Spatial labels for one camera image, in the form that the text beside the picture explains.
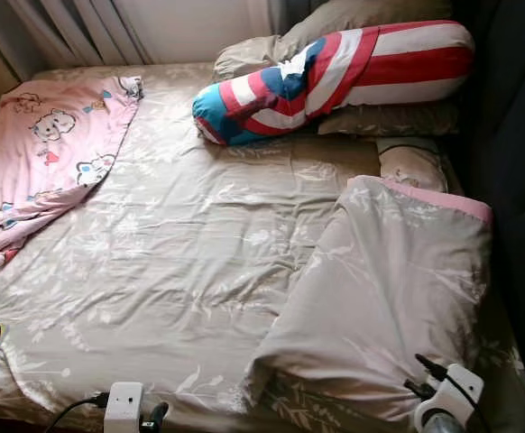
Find bed with beige floral sheet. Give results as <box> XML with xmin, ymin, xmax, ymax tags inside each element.
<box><xmin>0</xmin><ymin>61</ymin><xmax>525</xmax><ymax>433</ymax></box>

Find beige floral folded duvet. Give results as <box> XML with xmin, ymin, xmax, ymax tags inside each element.
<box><xmin>244</xmin><ymin>174</ymin><xmax>495</xmax><ymax>423</ymax></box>

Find pink cartoon print blanket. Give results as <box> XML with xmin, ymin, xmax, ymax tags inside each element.
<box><xmin>0</xmin><ymin>75</ymin><xmax>144</xmax><ymax>285</ymax></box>

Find dark padded headboard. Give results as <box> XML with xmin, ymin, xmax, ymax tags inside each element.
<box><xmin>452</xmin><ymin>0</ymin><xmax>525</xmax><ymax>433</ymax></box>

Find small beige floral pillow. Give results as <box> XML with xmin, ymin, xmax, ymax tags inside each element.
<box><xmin>377</xmin><ymin>137</ymin><xmax>450</xmax><ymax>192</ymax></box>

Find blue red white bolster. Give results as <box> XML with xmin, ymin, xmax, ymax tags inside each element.
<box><xmin>192</xmin><ymin>20</ymin><xmax>475</xmax><ymax>147</ymax></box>

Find grey curtain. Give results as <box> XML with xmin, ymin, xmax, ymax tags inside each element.
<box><xmin>0</xmin><ymin>0</ymin><xmax>152</xmax><ymax>71</ymax></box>
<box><xmin>264</xmin><ymin>0</ymin><xmax>313</xmax><ymax>32</ymax></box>

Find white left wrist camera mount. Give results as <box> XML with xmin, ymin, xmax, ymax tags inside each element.
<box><xmin>103</xmin><ymin>382</ymin><xmax>144</xmax><ymax>433</ymax></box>

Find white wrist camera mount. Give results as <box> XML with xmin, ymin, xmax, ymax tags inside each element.
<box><xmin>103</xmin><ymin>382</ymin><xmax>144</xmax><ymax>433</ymax></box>
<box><xmin>413</xmin><ymin>364</ymin><xmax>484</xmax><ymax>429</ymax></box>

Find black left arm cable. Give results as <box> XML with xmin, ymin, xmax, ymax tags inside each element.
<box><xmin>41</xmin><ymin>391</ymin><xmax>110</xmax><ymax>433</ymax></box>

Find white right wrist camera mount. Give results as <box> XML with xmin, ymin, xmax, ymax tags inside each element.
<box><xmin>413</xmin><ymin>364</ymin><xmax>484</xmax><ymax>429</ymax></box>

